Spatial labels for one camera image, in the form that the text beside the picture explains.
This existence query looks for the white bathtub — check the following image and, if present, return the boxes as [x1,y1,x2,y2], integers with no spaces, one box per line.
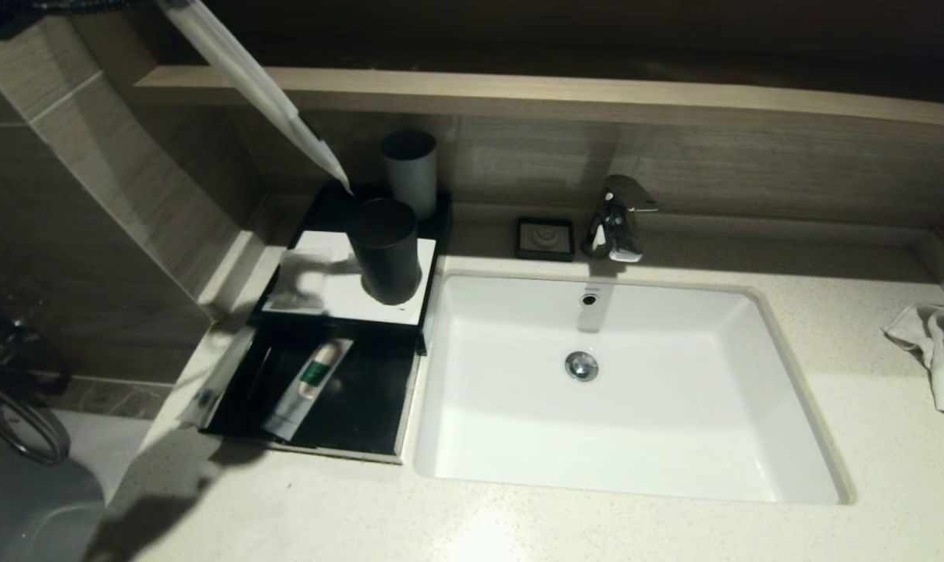
[0,410,156,562]

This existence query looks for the grey tumbler cup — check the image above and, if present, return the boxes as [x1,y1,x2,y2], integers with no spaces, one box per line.
[382,130,439,223]

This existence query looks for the black square soap dish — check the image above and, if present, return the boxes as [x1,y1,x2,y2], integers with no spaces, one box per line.
[515,218,575,262]

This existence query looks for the chrome sink drain stopper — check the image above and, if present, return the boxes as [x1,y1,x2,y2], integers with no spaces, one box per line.
[564,351,599,382]

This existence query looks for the black sliding drawer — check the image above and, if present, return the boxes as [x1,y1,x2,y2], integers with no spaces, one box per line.
[198,320,424,466]

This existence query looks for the white ribbed tray mat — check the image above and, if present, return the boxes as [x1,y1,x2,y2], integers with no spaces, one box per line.
[262,231,438,325]

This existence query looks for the black tumbler cup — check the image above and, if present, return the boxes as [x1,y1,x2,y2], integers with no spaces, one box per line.
[348,197,423,306]

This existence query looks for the white rectangular sink basin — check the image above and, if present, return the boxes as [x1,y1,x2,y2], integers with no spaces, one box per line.
[414,270,855,504]

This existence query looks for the chrome sink faucet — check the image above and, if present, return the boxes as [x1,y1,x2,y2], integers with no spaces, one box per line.
[581,176,658,264]

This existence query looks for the long white toothbrush packet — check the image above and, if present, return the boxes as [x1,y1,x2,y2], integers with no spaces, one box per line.
[158,0,355,196]

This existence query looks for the toothpaste packet with green label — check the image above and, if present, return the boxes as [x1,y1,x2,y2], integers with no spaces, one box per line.
[262,337,355,443]

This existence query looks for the chrome shower hose fixture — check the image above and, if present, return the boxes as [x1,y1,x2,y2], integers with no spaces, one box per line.
[0,316,73,466]

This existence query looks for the wooden wall shelf ledge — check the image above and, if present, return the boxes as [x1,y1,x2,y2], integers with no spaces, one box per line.
[136,68,944,132]

